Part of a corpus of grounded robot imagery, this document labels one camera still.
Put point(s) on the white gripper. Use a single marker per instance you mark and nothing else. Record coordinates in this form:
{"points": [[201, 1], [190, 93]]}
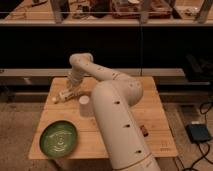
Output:
{"points": [[73, 80]]}

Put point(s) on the white plastic bottle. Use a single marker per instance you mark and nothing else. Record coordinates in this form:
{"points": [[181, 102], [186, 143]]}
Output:
{"points": [[66, 95]]}

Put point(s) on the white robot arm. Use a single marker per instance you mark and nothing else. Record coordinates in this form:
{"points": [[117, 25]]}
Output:
{"points": [[112, 98]]}

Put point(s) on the green ceramic bowl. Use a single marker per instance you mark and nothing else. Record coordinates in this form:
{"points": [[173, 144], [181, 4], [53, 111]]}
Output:
{"points": [[58, 139]]}

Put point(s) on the white paper cup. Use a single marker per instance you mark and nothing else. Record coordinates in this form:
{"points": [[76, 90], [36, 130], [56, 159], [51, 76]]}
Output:
{"points": [[85, 106]]}

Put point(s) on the wooden folding table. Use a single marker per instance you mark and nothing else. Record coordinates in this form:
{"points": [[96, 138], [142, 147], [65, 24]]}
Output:
{"points": [[148, 112]]}

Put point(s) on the orange black small box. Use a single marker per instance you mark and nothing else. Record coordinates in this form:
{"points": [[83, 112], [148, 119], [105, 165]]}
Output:
{"points": [[144, 130]]}

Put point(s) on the long workbench shelf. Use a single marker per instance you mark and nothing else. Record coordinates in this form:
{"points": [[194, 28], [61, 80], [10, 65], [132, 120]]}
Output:
{"points": [[106, 13]]}

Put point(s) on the blue foot pedal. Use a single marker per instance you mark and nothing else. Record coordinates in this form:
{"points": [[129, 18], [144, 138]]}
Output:
{"points": [[198, 133]]}

